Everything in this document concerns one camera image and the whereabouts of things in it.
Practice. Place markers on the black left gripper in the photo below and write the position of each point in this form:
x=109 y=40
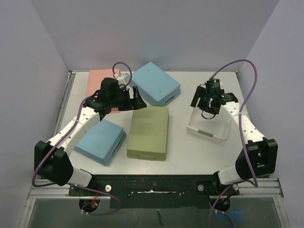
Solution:
x=131 y=104

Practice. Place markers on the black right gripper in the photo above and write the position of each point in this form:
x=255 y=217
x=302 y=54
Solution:
x=203 y=100

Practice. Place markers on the blue perforated basket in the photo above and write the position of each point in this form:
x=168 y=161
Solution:
x=102 y=142
x=155 y=86

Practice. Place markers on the white perforated basket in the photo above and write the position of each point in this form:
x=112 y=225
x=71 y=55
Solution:
x=215 y=129

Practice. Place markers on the green perforated basket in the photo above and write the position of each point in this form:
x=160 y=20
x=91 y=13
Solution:
x=148 y=135

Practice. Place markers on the pink perforated basket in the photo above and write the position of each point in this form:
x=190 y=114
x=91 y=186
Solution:
x=95 y=78

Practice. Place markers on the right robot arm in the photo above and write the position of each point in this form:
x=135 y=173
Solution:
x=258 y=155

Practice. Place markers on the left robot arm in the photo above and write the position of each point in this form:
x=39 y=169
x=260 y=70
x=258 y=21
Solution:
x=51 y=158

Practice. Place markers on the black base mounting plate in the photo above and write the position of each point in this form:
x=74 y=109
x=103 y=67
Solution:
x=153 y=192

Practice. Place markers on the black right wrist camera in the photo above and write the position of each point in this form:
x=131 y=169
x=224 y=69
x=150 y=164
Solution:
x=213 y=87

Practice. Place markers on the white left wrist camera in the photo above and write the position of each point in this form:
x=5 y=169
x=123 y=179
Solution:
x=123 y=79

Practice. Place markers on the aluminium left side rail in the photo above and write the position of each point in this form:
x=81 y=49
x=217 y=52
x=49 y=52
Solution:
x=64 y=101

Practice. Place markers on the aluminium rail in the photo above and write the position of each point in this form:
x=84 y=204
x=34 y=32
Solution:
x=267 y=188
x=64 y=101

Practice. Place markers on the aluminium front rail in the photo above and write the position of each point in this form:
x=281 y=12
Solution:
x=267 y=188

